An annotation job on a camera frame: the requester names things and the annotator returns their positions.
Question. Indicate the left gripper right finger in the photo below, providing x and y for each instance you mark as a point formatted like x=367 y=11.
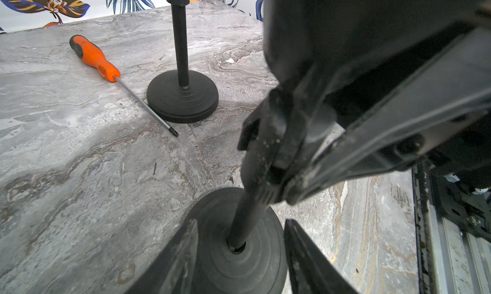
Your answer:
x=309 y=269

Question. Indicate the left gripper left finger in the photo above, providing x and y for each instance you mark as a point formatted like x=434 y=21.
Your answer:
x=173 y=269

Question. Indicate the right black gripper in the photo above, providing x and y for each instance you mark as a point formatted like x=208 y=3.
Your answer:
x=338 y=42

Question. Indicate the black round base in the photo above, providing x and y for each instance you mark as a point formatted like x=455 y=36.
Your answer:
x=260 y=267
x=182 y=105

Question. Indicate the black stand pole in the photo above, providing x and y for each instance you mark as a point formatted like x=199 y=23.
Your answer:
x=280 y=138
x=180 y=38

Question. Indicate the aluminium front rail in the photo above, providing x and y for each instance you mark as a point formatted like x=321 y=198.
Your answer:
x=452 y=234

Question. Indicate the orange handled screwdriver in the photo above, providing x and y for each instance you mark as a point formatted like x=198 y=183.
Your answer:
x=91 y=55

